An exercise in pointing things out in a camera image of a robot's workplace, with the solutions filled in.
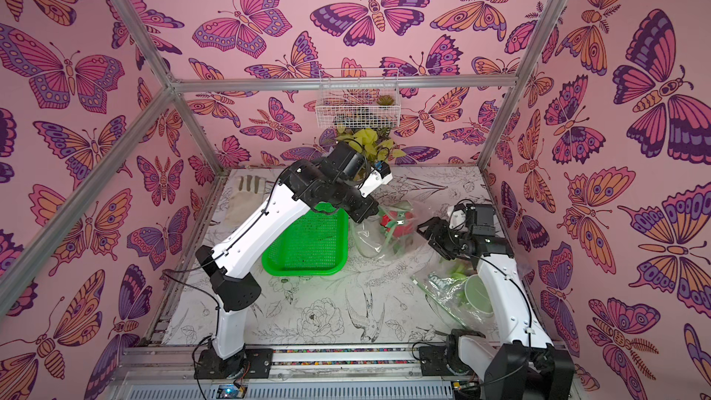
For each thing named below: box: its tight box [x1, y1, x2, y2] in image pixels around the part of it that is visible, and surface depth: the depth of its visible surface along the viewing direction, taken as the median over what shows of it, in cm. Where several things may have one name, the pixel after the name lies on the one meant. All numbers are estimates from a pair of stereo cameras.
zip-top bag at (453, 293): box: [411, 259, 496, 333], surface depth 81 cm
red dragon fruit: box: [379, 211, 415, 239], surface depth 70 cm
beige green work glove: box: [225, 175, 270, 234], surface depth 114 cm
